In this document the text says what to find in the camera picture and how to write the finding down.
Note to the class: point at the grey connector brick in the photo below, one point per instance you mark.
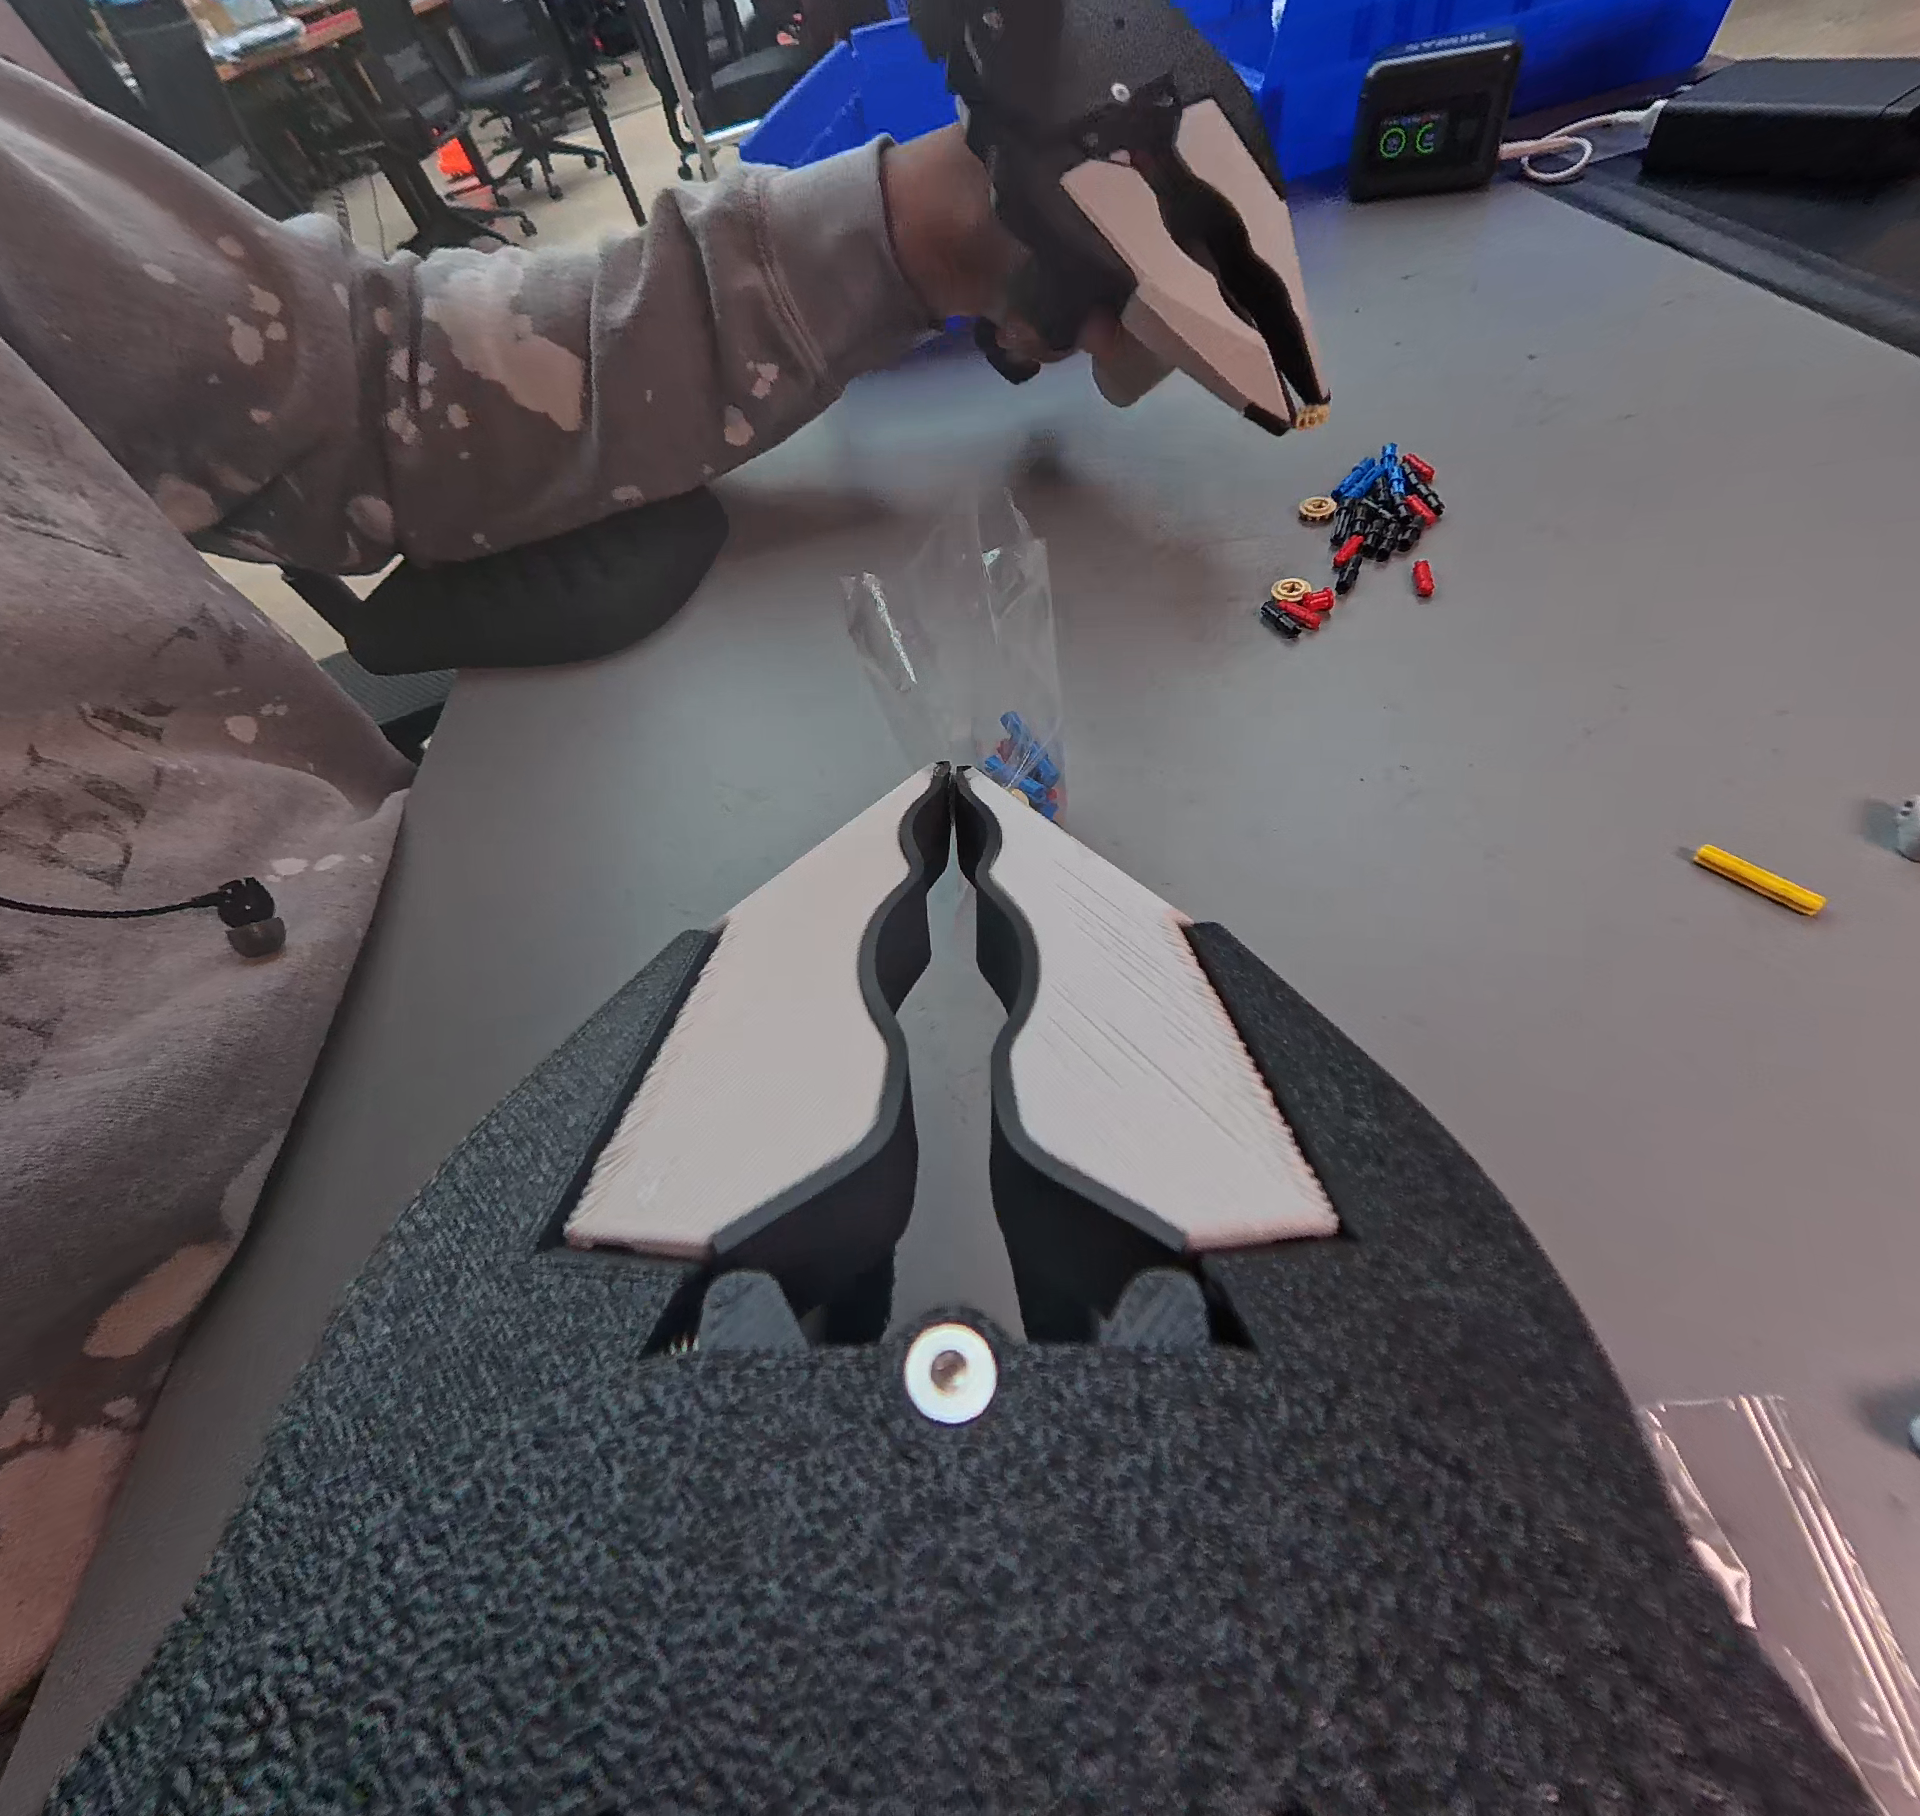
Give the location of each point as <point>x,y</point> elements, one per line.
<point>1909,828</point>

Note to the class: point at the pile of small plastic pins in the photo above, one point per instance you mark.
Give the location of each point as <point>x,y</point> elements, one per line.
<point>1381,510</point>

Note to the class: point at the grey desk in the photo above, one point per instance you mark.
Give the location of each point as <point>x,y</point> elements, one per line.
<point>1425,1021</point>

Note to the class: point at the black power bank with display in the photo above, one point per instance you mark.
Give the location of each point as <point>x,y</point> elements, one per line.
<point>1432,121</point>

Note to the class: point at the metal table leg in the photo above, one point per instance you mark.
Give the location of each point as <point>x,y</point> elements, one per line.
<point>659,46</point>

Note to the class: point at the yellow plastic axle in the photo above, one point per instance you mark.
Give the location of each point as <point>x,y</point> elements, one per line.
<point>1756,879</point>

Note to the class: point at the small clear plastic bag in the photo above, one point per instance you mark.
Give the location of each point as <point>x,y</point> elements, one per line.
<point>1799,1576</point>

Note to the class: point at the person's left forearm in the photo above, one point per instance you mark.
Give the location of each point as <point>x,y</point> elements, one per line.
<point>450,345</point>

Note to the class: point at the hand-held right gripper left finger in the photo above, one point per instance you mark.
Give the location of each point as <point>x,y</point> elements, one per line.
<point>749,1082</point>

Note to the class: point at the person's bleached sweatshirt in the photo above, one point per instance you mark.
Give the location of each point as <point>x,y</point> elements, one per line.
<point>151,946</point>

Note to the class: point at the black desk divider strip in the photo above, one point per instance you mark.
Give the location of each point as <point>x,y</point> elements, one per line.
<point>1770,255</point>

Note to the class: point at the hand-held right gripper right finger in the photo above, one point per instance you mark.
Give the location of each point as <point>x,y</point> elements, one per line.
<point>1155,1097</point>

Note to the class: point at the cluster of mixed colourful pins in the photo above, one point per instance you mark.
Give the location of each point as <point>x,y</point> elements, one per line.
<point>1024,765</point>

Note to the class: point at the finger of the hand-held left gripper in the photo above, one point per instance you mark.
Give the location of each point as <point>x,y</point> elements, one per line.
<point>1170,286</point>
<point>1253,211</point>

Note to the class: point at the person's left hand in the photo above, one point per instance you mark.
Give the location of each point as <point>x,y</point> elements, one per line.
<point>945,227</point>

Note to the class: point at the black office chair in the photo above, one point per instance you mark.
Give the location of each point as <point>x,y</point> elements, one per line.
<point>511,46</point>

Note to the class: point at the background workbench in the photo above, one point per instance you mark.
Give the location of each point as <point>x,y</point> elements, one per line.
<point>284,46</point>

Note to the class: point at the black power adapter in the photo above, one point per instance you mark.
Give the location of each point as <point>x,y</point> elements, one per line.
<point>1785,121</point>

